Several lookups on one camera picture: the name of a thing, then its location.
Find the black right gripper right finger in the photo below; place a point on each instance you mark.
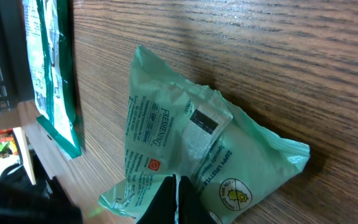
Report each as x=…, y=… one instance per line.
x=190, y=208

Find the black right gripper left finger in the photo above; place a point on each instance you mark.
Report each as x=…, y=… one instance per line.
x=163, y=206

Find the light green wipes pack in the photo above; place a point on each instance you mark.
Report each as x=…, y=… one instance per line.
x=175, y=126

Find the green glove package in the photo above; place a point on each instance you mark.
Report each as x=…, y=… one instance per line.
x=49, y=53

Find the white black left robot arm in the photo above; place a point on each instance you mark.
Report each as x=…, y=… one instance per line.
x=45, y=202

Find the grey plastic mesh basket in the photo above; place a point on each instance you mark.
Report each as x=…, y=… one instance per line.
x=15, y=79

